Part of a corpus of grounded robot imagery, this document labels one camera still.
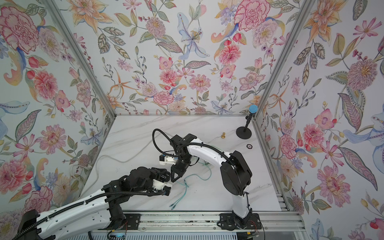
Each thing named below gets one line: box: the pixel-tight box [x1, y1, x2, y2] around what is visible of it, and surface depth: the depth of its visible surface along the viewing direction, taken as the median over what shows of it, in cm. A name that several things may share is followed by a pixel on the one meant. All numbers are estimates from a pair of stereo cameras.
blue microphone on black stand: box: [236, 104, 258, 140], surface depth 112 cm
